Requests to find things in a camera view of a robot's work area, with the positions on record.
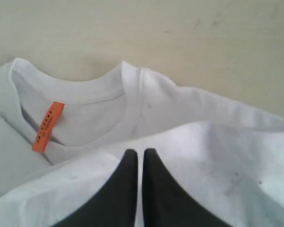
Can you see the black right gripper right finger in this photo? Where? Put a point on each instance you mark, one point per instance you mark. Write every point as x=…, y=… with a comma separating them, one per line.
x=165, y=203

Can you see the white t-shirt red logo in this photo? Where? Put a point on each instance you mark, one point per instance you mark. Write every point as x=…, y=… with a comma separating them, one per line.
x=60, y=141

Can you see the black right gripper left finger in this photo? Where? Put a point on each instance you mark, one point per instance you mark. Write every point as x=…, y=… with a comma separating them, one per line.
x=114, y=205

